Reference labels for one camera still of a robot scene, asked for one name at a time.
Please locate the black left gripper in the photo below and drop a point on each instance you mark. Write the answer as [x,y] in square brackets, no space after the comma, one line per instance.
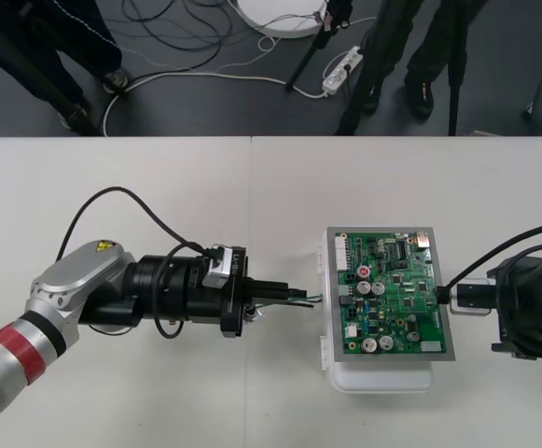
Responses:
[235,308]

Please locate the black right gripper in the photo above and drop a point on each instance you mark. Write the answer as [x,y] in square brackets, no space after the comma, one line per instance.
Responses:
[515,298]

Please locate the silver and black left arm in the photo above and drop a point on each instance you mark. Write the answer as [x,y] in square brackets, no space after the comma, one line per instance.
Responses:
[84,266]

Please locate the milky plastic box with lid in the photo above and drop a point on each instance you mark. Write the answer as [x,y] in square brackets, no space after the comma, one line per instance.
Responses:
[382,378]

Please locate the black tripod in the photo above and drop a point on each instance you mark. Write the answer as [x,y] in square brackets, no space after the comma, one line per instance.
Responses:
[32,79]
[359,88]
[309,56]

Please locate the white power strip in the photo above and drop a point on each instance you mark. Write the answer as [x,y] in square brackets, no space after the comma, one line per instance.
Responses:
[343,70]

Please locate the person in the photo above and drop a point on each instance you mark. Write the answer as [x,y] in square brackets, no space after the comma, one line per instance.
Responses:
[79,37]
[431,46]

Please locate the white round floor base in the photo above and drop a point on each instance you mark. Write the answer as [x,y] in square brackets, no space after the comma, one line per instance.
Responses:
[280,18]

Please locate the green circuit board grey frame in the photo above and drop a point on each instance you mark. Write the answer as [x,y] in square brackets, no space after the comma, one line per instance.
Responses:
[394,298]

